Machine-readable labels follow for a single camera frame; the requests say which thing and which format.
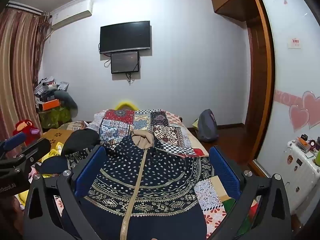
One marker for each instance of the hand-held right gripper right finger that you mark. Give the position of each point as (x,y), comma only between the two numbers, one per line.
(225,172)

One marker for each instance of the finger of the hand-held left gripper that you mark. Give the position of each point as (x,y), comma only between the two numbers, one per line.
(35,149)
(15,140)

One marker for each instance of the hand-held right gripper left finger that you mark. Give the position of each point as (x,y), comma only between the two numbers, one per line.
(90,170)

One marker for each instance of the navy patterned zip hoodie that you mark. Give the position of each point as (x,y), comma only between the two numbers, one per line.
(155,180)

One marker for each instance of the red plush bird toy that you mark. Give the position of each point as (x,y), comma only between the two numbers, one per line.
(25,130)

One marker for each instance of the yellow cloth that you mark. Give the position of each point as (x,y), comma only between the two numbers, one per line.
(53,153)

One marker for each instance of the mustard flower print blanket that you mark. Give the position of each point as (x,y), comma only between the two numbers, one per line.
(53,133)

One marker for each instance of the dark navy cloth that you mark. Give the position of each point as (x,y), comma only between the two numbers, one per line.
(55,165)

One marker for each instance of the black garment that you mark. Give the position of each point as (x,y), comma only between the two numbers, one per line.
(80,140)

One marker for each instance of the green patterned cloth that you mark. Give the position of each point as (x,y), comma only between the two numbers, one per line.
(53,117)

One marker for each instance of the striped pillow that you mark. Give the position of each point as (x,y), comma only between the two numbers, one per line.
(75,125)

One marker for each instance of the grey backpack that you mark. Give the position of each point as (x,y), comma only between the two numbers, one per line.
(207,126)

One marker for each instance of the yellow-green bag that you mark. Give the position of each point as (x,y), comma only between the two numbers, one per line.
(195,124)

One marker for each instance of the grey plush pillow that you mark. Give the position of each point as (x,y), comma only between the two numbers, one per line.
(66,100)

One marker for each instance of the pile of papers and boxes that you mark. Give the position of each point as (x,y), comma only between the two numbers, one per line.
(47,87)

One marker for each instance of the patchwork printed blanket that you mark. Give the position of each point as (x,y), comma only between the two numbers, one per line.
(165,132)

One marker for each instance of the brown striped curtain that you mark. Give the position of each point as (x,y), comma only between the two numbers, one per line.
(17,67)

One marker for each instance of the white hard suitcase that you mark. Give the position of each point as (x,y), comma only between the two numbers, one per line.
(297,180)

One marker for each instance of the clear box with orange lid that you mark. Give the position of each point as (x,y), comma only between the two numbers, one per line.
(303,143)

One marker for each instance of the purple tape roll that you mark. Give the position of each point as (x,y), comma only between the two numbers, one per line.
(312,144)

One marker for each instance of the green bottle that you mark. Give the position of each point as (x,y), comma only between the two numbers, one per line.
(317,157)

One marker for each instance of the wooden wardrobe with sliding door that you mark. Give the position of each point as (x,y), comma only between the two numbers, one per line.
(290,80)

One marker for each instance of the white air conditioner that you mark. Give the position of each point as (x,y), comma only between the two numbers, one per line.
(72,15)

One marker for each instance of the small black wall monitor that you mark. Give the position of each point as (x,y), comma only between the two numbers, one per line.
(124,62)

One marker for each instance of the black wall television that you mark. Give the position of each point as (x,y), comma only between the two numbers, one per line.
(125,37)

